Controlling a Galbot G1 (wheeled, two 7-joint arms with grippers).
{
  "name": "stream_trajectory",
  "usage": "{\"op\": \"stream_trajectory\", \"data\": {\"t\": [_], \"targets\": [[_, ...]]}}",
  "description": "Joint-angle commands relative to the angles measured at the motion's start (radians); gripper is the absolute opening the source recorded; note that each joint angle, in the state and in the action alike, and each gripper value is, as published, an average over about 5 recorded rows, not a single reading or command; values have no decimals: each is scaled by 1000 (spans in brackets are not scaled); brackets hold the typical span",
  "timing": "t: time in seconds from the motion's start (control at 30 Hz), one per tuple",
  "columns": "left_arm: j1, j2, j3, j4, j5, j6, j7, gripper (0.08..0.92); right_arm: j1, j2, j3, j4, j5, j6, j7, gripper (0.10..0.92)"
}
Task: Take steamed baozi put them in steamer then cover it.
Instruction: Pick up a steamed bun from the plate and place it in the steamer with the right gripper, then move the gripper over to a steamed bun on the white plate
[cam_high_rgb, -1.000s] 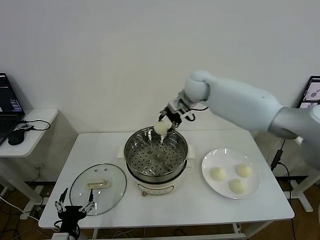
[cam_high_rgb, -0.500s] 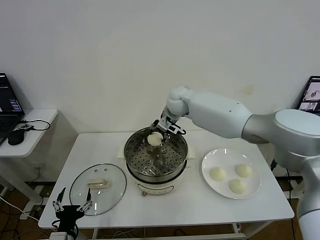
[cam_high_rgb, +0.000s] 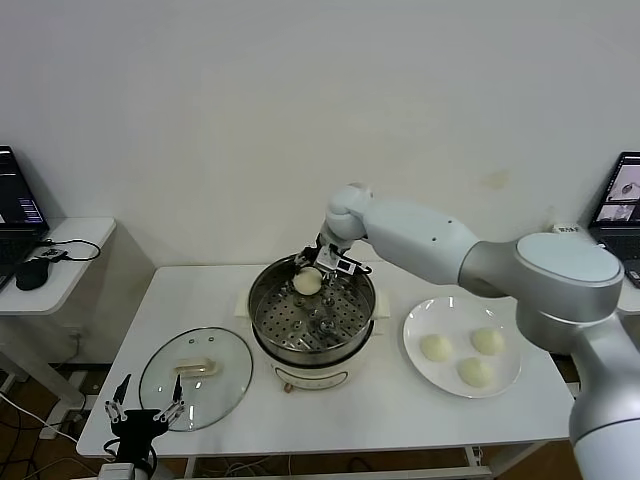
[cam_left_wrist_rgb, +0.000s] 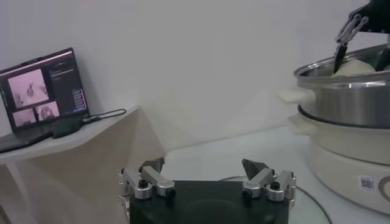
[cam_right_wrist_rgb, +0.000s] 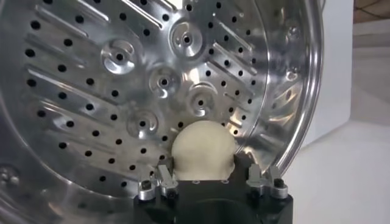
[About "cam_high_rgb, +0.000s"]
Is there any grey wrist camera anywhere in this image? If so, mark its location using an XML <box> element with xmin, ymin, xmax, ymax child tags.
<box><xmin>317</xmin><ymin>243</ymin><xmax>362</xmax><ymax>276</ymax></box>
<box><xmin>97</xmin><ymin>462</ymin><xmax>137</xmax><ymax>480</ymax></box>

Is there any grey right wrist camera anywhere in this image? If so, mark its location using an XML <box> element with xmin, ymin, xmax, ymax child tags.
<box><xmin>317</xmin><ymin>243</ymin><xmax>362</xmax><ymax>276</ymax></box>

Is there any perforated steel steamer basket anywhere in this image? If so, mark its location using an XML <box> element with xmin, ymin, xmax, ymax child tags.
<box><xmin>248</xmin><ymin>253</ymin><xmax>378</xmax><ymax>354</ymax></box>

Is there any white table frame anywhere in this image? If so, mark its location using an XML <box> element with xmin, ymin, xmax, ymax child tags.
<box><xmin>184</xmin><ymin>442</ymin><xmax>501</xmax><ymax>480</ymax></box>

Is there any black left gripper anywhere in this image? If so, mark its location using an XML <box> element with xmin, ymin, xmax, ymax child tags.
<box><xmin>103</xmin><ymin>373</ymin><xmax>187</xmax><ymax>464</ymax></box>

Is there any white side desk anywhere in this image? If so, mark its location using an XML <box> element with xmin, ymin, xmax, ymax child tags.
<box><xmin>0</xmin><ymin>217</ymin><xmax>119</xmax><ymax>419</ymax></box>
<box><xmin>549</xmin><ymin>223</ymin><xmax>640</xmax><ymax>316</ymax></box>

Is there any black computer mouse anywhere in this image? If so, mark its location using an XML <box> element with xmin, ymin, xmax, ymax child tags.
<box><xmin>15</xmin><ymin>257</ymin><xmax>51</xmax><ymax>292</ymax></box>

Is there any white steamed baozi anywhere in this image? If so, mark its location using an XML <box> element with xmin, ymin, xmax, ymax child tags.
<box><xmin>292</xmin><ymin>267</ymin><xmax>322</xmax><ymax>296</ymax></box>
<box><xmin>457</xmin><ymin>357</ymin><xmax>496</xmax><ymax>390</ymax></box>
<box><xmin>418</xmin><ymin>333</ymin><xmax>454</xmax><ymax>364</ymax></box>
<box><xmin>469</xmin><ymin>327</ymin><xmax>505</xmax><ymax>357</ymax></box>

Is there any round white plate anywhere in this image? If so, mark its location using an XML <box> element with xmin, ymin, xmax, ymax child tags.
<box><xmin>402</xmin><ymin>297</ymin><xmax>523</xmax><ymax>400</ymax></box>

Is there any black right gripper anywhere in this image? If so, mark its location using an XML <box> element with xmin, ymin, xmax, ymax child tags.
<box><xmin>294</xmin><ymin>238</ymin><xmax>337</xmax><ymax>295</ymax></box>

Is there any cream electric cooker pot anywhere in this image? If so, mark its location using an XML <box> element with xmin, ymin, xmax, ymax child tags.
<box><xmin>234</xmin><ymin>287</ymin><xmax>392</xmax><ymax>395</ymax></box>

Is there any black open laptop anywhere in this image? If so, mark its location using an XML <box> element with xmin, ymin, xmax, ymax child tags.
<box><xmin>0</xmin><ymin>145</ymin><xmax>53</xmax><ymax>294</ymax></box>

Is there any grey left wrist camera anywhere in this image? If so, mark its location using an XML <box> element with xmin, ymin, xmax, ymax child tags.
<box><xmin>97</xmin><ymin>462</ymin><xmax>137</xmax><ymax>480</ymax></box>

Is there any black usb hub with cable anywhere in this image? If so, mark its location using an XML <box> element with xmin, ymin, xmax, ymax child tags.
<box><xmin>37</xmin><ymin>237</ymin><xmax>103</xmax><ymax>264</ymax></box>

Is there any dark grey open laptop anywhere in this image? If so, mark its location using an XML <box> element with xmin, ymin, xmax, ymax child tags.
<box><xmin>589</xmin><ymin>152</ymin><xmax>640</xmax><ymax>289</ymax></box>

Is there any round glass lid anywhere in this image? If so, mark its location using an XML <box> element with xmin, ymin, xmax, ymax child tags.
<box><xmin>138</xmin><ymin>327</ymin><xmax>255</xmax><ymax>434</ymax></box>

